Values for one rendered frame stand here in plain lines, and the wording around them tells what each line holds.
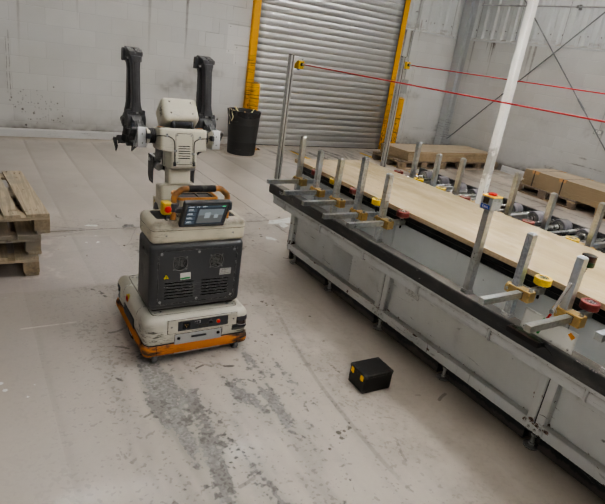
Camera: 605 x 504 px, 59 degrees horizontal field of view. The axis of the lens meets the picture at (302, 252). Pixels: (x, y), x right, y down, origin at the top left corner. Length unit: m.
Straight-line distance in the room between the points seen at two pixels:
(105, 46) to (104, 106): 0.88
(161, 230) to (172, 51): 6.59
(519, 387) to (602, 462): 0.49
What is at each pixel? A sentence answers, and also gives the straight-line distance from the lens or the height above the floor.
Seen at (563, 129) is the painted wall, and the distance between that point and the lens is 10.99.
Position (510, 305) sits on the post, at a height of 0.77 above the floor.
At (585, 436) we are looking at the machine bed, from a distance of 2.95.
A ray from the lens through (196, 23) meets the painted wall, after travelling 9.37.
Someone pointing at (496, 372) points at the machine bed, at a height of 0.26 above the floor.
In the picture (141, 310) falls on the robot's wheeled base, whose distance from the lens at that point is 3.11.
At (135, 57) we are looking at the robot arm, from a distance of 3.28.
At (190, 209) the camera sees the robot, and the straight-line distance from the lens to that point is 2.80.
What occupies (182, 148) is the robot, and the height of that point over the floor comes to 1.13.
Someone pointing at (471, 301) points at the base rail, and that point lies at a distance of 2.80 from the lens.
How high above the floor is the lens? 1.75
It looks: 21 degrees down
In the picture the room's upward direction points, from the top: 8 degrees clockwise
